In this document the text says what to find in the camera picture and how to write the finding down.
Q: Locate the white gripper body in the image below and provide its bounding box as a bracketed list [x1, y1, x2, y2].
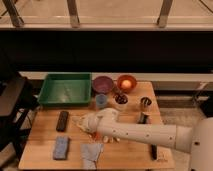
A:
[81, 113, 99, 133]

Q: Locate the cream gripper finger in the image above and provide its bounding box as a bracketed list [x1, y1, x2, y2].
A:
[76, 123, 84, 130]
[72, 116, 82, 122]

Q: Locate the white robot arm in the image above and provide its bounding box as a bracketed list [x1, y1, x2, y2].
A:
[72, 108, 213, 171]

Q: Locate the blue plastic cup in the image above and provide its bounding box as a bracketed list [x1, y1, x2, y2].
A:
[95, 94, 107, 109]

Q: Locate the white cup with dark contents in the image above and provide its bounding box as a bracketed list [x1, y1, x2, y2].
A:
[114, 93, 128, 109]

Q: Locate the metal cup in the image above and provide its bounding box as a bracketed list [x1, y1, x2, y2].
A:
[140, 97, 152, 111]

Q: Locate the black remote control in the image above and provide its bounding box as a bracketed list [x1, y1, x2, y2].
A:
[56, 111, 69, 132]

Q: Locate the orange carrot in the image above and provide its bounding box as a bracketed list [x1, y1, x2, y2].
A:
[89, 132, 100, 141]

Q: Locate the grey cloth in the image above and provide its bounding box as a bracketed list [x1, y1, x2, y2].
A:
[81, 143, 104, 170]

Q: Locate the blue sponge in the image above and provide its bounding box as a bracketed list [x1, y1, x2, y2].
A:
[53, 136, 69, 160]

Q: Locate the green plastic tray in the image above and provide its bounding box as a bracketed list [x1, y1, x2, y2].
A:
[38, 73, 92, 107]

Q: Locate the purple bowl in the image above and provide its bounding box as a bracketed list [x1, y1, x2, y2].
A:
[92, 76, 114, 94]

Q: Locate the orange ball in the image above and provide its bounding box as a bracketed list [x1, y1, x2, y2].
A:
[121, 80, 131, 89]

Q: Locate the small black metal clip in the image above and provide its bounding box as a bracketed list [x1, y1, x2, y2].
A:
[138, 113, 148, 124]

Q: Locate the orange bowl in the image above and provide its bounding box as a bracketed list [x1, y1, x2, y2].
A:
[117, 75, 137, 93]

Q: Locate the black side stand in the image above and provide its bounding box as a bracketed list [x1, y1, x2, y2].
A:
[0, 77, 39, 158]

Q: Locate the black handled knife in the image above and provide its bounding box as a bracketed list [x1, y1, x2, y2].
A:
[151, 145, 157, 160]

